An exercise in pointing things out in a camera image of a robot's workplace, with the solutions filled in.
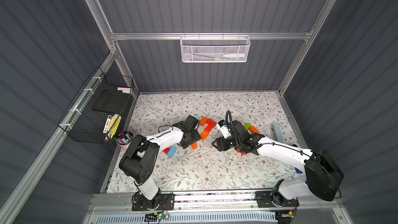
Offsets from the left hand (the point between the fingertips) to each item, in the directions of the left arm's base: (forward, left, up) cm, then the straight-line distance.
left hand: (196, 139), depth 92 cm
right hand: (-5, -12, +7) cm, 15 cm away
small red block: (-6, +17, -1) cm, 18 cm away
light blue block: (-7, +14, -1) cm, 15 cm away
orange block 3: (+4, -5, -1) cm, 6 cm away
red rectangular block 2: (+8, -8, -2) cm, 11 cm away
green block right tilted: (+10, -33, -2) cm, 35 cm away
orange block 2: (+8, -37, -2) cm, 38 cm away
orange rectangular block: (+14, -5, -2) cm, 15 cm away
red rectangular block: (+13, -10, -3) cm, 16 cm away
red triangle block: (-8, -27, -3) cm, 29 cm away
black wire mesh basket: (0, +46, +23) cm, 52 cm away
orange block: (-4, +1, -2) cm, 4 cm away
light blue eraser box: (+1, -49, +2) cm, 49 cm away
